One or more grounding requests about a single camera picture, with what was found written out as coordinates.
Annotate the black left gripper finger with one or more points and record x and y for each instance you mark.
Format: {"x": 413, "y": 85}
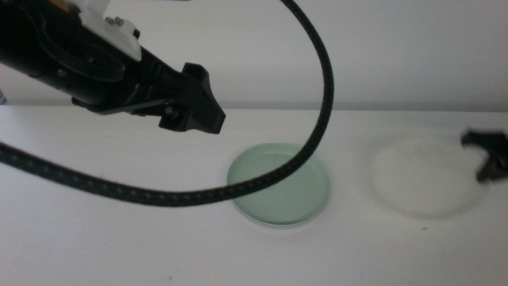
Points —
{"x": 196, "y": 70}
{"x": 198, "y": 111}

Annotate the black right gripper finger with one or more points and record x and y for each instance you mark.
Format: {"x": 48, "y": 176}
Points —
{"x": 494, "y": 168}
{"x": 486, "y": 141}

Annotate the white shallow bowl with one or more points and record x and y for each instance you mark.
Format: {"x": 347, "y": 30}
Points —
{"x": 424, "y": 178}

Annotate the pale green shallow bowl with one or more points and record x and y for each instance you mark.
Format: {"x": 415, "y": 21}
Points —
{"x": 285, "y": 198}

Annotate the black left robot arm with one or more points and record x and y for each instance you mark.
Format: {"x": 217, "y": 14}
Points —
{"x": 28, "y": 39}

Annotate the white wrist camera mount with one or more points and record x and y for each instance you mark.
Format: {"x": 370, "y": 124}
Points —
{"x": 115, "y": 35}

